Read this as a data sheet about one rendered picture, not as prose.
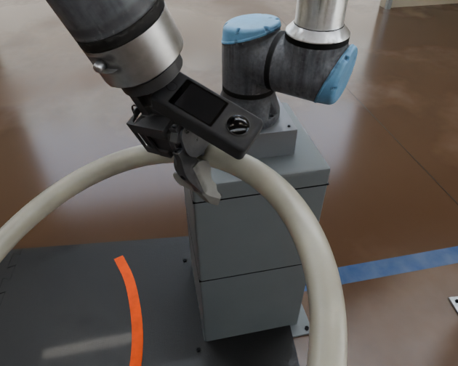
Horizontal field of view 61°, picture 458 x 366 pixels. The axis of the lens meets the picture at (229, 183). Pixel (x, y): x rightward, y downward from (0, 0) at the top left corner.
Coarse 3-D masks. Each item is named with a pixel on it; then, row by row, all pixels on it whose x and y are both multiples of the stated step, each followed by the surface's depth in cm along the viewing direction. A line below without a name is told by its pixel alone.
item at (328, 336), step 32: (96, 160) 54; (128, 160) 53; (160, 160) 52; (224, 160) 46; (256, 160) 44; (64, 192) 54; (288, 192) 39; (32, 224) 54; (288, 224) 38; (0, 256) 52; (320, 256) 34; (320, 288) 32; (320, 320) 31; (320, 352) 29
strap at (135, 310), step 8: (120, 256) 190; (120, 264) 186; (128, 272) 183; (128, 280) 179; (128, 288) 176; (136, 288) 176; (128, 296) 173; (136, 296) 173; (136, 304) 170; (136, 312) 167; (136, 320) 164; (136, 328) 161; (136, 336) 159; (136, 344) 156; (136, 352) 153; (136, 360) 151
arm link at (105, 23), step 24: (48, 0) 31; (72, 0) 30; (96, 0) 30; (120, 0) 31; (144, 0) 32; (72, 24) 32; (96, 24) 32; (120, 24) 32; (144, 24) 33; (96, 48) 34
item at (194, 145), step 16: (176, 64) 38; (160, 80) 38; (144, 96) 43; (144, 112) 45; (144, 128) 44; (160, 128) 43; (176, 128) 42; (144, 144) 48; (160, 144) 47; (176, 144) 44; (192, 144) 44; (208, 144) 46
